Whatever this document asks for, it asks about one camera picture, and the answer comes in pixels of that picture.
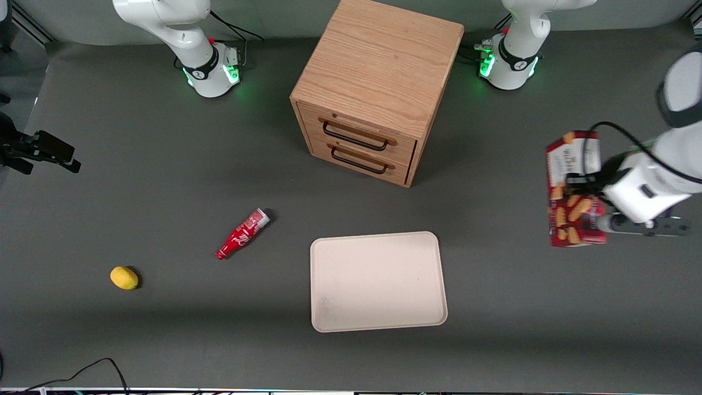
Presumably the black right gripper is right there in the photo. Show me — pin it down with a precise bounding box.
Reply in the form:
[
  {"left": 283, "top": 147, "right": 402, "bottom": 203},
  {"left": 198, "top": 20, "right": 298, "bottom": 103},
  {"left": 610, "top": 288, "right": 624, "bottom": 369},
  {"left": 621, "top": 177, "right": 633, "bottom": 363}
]
[{"left": 0, "top": 112, "right": 82, "bottom": 176}]

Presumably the wooden drawer cabinet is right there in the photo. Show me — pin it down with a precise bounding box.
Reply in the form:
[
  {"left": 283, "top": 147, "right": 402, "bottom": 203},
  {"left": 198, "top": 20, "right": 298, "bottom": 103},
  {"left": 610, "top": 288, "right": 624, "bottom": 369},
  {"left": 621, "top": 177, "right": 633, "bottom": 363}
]
[{"left": 290, "top": 0, "right": 465, "bottom": 188}]

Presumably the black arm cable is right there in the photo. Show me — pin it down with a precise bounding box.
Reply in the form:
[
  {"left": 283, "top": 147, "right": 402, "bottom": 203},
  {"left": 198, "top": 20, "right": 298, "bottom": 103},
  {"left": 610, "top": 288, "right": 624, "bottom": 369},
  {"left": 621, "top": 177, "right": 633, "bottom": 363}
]
[{"left": 580, "top": 122, "right": 702, "bottom": 184}]

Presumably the black drawer handle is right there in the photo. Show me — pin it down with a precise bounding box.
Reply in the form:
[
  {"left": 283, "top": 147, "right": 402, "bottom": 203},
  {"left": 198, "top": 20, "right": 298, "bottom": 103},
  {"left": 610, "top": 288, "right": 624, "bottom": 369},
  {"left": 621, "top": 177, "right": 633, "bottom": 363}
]
[
  {"left": 330, "top": 145, "right": 389, "bottom": 176},
  {"left": 322, "top": 121, "right": 388, "bottom": 152}
]

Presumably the wooden drawer front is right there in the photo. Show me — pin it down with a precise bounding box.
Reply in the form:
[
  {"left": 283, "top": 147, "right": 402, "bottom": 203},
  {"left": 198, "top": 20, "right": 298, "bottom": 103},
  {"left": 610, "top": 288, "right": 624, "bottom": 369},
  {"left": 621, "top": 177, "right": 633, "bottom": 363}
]
[
  {"left": 306, "top": 133, "right": 413, "bottom": 186},
  {"left": 296, "top": 102, "right": 418, "bottom": 166}
]

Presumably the cream rectangular tray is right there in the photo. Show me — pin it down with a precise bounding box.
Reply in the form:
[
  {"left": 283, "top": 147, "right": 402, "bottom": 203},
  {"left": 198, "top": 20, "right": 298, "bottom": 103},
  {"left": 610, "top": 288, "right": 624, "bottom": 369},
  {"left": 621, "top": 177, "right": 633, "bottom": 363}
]
[{"left": 310, "top": 231, "right": 448, "bottom": 333}]

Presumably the red soda bottle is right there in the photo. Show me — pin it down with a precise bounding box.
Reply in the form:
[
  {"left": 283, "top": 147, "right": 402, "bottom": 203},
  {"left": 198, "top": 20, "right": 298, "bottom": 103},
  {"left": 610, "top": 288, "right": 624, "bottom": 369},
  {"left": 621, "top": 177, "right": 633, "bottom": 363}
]
[{"left": 215, "top": 208, "right": 271, "bottom": 261}]

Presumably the yellow lemon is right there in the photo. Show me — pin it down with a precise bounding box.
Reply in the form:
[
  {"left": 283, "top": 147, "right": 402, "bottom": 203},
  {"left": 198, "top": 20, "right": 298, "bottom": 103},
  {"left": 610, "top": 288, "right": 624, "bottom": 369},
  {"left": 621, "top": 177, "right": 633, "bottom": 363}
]
[{"left": 110, "top": 266, "right": 139, "bottom": 290}]

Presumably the black floor cable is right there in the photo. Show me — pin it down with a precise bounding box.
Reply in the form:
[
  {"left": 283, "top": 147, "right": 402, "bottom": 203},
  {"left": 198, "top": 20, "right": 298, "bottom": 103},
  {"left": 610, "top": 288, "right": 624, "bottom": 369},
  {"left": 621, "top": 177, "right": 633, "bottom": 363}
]
[{"left": 0, "top": 358, "right": 131, "bottom": 395}]

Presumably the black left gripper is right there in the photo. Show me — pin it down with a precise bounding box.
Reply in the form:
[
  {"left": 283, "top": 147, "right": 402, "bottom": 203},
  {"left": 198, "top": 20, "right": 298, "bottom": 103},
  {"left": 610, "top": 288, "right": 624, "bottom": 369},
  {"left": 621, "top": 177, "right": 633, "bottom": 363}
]
[{"left": 566, "top": 154, "right": 629, "bottom": 194}]

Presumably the black base cable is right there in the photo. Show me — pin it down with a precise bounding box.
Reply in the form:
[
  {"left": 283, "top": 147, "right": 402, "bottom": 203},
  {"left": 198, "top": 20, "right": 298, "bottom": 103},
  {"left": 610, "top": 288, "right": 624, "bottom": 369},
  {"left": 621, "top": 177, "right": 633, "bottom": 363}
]
[
  {"left": 210, "top": 10, "right": 264, "bottom": 69},
  {"left": 460, "top": 43, "right": 490, "bottom": 65}
]

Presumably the red plaid cookie box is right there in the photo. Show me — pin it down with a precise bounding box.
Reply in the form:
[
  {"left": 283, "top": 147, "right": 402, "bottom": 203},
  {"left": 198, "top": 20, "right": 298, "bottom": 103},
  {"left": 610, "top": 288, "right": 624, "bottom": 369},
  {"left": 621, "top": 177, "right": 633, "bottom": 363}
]
[{"left": 546, "top": 130, "right": 608, "bottom": 249}]

